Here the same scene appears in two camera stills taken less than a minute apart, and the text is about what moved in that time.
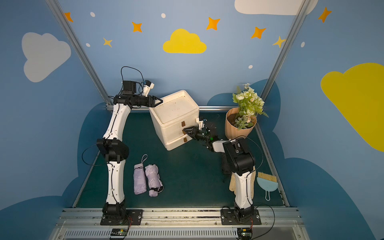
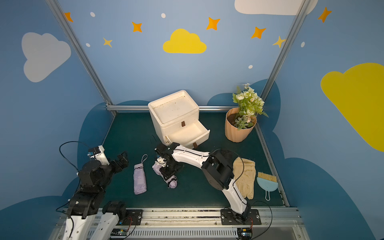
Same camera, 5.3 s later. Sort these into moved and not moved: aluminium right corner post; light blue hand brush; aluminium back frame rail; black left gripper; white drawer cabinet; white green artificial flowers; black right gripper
Moved: black right gripper; black left gripper
Not moved: light blue hand brush; white green artificial flowers; aluminium right corner post; aluminium back frame rail; white drawer cabinet
